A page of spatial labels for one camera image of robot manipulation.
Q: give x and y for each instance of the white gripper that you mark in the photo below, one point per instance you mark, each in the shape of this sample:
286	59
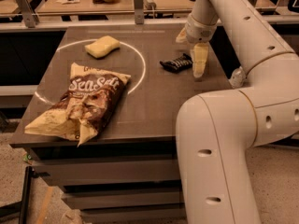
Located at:
200	32

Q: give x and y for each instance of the left metal bracket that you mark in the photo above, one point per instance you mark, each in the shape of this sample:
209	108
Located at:
30	19

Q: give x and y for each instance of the sea salt chips bag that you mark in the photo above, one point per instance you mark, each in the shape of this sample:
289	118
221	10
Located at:
85	109

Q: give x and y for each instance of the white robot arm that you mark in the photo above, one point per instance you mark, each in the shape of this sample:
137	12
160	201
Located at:
214	129

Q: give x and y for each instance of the middle metal bracket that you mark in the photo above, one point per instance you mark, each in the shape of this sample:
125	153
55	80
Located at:
139	11

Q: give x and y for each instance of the black floor stand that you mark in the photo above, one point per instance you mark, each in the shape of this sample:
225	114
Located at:
22	206

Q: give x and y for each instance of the grey drawer cabinet table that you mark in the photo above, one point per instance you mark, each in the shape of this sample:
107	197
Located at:
129	171

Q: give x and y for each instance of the black rxbar chocolate bar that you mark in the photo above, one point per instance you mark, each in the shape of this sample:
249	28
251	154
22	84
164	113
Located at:
177	65

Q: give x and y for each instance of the yellow sponge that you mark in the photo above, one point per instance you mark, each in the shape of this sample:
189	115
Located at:
102	46

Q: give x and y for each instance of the white power strip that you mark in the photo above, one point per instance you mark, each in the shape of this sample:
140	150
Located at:
149	4

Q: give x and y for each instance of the left clear sanitizer bottle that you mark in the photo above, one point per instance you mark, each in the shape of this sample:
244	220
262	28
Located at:
237	78

